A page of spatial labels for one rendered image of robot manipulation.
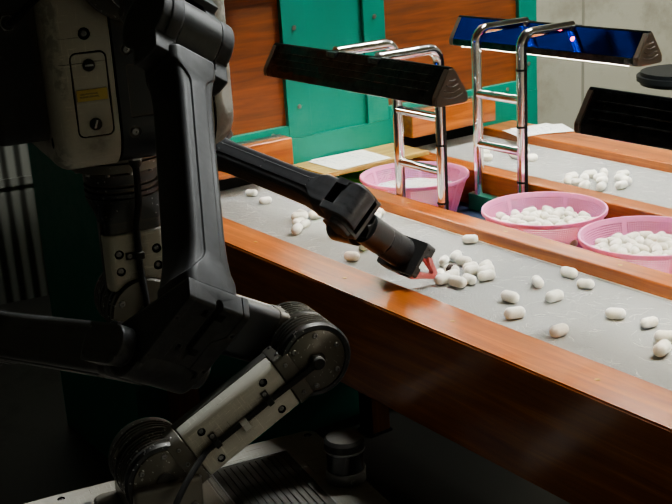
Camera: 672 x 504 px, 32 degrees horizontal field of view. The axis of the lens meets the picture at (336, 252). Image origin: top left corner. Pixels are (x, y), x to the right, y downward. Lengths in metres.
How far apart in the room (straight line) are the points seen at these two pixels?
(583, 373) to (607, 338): 0.20
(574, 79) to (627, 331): 3.63
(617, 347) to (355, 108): 1.41
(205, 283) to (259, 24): 1.84
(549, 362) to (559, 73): 3.77
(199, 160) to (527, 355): 0.75
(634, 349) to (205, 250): 0.91
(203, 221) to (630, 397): 0.73
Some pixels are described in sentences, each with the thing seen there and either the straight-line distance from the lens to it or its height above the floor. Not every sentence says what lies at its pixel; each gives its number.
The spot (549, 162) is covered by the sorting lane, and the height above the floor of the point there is 0.74.
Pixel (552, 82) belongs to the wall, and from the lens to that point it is 5.43.
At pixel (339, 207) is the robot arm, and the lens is 1.96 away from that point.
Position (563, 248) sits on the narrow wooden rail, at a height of 0.77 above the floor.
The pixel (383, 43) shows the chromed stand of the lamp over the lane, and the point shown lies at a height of 1.11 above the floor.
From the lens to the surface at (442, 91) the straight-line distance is 2.22.
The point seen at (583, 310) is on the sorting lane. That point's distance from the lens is 2.02.
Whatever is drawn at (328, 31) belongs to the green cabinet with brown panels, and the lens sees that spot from 3.01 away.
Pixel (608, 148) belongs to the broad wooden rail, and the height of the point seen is 0.76.
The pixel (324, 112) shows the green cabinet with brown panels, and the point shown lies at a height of 0.89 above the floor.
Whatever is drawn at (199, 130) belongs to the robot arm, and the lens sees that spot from 1.22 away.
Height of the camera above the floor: 1.46
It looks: 18 degrees down
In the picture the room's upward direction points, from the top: 4 degrees counter-clockwise
